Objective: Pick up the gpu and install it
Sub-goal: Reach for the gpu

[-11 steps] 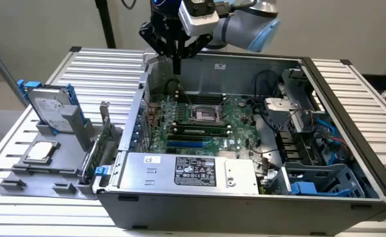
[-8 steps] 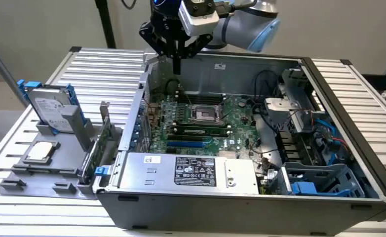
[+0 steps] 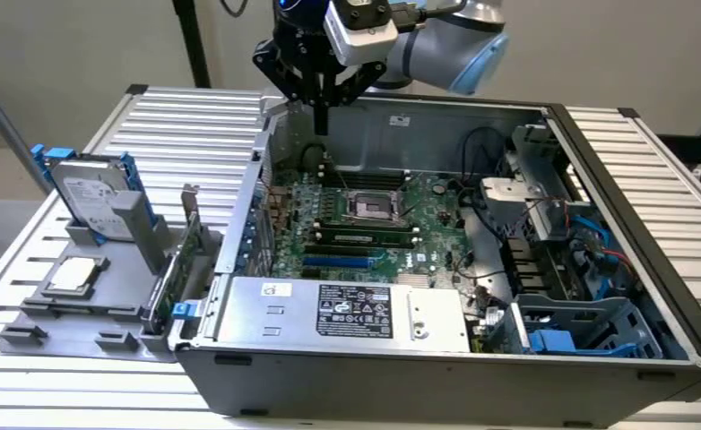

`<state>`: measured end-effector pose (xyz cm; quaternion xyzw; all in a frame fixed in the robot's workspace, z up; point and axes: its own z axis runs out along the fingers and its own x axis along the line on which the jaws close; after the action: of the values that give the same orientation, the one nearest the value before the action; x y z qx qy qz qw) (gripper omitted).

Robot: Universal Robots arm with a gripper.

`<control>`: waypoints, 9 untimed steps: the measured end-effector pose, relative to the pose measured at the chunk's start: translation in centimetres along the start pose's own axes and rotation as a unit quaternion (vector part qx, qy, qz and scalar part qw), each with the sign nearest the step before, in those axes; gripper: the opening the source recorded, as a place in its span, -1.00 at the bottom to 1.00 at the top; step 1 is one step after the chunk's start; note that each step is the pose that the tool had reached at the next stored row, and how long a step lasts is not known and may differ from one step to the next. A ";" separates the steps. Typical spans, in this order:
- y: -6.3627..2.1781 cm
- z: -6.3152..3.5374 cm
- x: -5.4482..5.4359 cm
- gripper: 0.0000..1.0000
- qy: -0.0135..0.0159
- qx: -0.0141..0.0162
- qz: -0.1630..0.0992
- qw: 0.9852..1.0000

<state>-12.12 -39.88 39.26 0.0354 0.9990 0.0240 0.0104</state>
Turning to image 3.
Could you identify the green graphics card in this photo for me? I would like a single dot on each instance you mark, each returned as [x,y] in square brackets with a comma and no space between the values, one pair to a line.
[177,273]

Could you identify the blue disk caddy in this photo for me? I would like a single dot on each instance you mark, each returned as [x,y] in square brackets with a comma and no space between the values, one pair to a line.
[132,174]

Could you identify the black flat device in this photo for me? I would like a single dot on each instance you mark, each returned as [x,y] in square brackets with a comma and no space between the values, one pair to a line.
[685,148]

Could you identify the silver CPU chip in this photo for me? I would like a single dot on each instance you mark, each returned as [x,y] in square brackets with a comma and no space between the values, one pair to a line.
[75,274]

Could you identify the metal drive cage bracket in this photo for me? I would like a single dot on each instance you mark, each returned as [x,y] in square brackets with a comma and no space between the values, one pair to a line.
[530,192]

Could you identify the green motherboard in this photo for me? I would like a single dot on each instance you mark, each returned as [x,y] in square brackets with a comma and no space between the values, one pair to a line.
[429,233]

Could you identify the grey slanted metal pole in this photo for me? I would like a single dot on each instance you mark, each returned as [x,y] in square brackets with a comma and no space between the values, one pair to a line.
[3,130]

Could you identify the CPU socket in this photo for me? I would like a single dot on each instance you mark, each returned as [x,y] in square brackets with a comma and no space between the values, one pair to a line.
[375,206]

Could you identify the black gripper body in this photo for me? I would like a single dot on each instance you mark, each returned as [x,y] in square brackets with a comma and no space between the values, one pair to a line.
[302,36]

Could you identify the black RAM slot row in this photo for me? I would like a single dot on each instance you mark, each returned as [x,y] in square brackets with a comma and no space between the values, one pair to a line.
[369,179]

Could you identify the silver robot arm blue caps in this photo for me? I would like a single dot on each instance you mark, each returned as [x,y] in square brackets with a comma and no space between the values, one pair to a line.
[440,49]

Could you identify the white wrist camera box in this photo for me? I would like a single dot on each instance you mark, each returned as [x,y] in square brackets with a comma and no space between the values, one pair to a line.
[362,33]

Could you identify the blue expansion slot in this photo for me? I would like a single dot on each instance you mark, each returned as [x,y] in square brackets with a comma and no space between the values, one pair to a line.
[338,262]

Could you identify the black vertical stand pole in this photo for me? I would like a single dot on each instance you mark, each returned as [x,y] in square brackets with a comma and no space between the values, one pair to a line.
[191,40]

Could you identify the silver power supply unit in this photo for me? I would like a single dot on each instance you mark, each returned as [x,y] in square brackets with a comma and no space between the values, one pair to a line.
[302,313]

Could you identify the white case sticker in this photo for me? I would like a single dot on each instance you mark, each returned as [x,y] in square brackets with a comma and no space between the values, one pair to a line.
[398,120]

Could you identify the black open PC case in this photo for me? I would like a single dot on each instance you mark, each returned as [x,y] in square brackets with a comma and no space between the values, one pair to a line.
[386,385]

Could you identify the grey disk bay cage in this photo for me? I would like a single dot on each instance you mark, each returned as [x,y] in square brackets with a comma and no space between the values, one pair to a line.
[589,322]

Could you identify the installed RAM stick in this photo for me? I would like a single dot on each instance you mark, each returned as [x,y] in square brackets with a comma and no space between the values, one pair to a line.
[365,236]

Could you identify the grey parts rack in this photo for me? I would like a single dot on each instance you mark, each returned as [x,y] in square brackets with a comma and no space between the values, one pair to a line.
[140,242]

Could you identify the blue case latch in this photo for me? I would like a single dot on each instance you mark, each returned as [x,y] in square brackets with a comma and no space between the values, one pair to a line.
[183,311]

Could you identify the silver hard disk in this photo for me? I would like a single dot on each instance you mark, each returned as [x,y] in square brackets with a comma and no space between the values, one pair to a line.
[90,197]

